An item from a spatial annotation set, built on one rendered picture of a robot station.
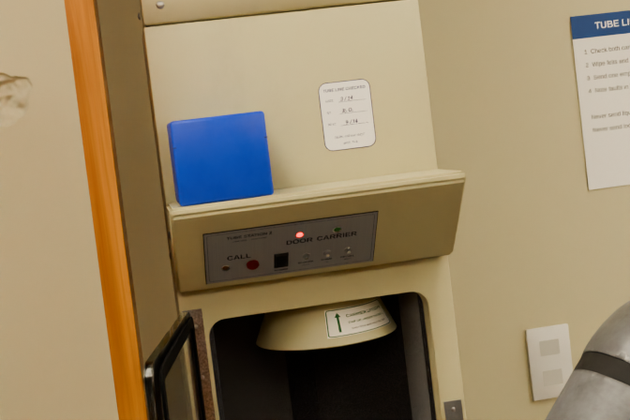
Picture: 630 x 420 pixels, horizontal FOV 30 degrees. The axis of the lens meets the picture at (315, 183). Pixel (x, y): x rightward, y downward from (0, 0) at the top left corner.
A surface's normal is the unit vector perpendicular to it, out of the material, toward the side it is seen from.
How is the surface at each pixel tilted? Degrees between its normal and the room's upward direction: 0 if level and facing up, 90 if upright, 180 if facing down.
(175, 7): 90
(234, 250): 135
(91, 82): 90
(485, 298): 90
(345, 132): 90
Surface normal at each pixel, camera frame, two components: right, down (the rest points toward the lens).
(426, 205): 0.20, 0.72
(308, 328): -0.30, -0.32
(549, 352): 0.16, 0.04
